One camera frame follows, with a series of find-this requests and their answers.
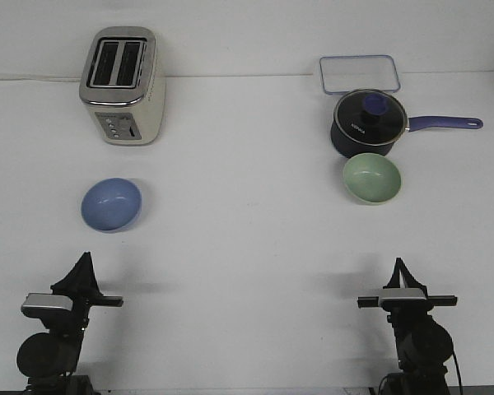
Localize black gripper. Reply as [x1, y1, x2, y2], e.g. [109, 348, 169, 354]
[50, 252, 124, 329]
[357, 258, 457, 323]

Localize blue bowl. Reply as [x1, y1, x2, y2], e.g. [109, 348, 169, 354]
[81, 178, 142, 233]

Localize green bowl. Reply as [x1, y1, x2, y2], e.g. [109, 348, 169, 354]
[342, 153, 403, 205]

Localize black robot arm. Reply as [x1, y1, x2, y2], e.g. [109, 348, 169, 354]
[357, 258, 458, 394]
[16, 252, 124, 394]

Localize dark blue saucepan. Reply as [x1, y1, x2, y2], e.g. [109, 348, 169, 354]
[330, 116, 483, 158]

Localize glass pot lid blue knob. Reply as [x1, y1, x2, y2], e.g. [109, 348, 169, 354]
[333, 89, 408, 144]

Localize silver two-slot toaster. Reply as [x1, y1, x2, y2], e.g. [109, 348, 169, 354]
[79, 26, 166, 146]

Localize clear container lid blue rim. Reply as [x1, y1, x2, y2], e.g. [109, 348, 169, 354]
[319, 54, 401, 95]

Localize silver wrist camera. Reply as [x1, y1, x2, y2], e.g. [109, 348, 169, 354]
[21, 293, 73, 318]
[378, 288, 426, 308]

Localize white toaster power cord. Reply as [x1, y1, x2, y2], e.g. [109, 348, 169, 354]
[0, 73, 83, 83]

